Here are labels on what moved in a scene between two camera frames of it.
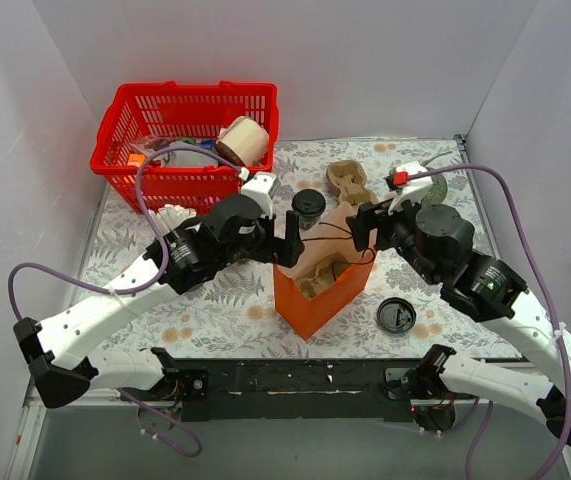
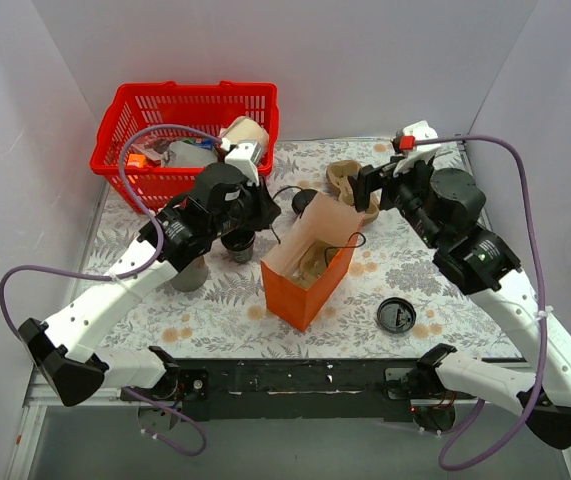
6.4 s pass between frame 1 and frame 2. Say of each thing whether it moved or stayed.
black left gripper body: moved
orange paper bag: moved
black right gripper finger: moved
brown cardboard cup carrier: stayed
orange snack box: stayed
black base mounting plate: stayed
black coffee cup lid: stayed
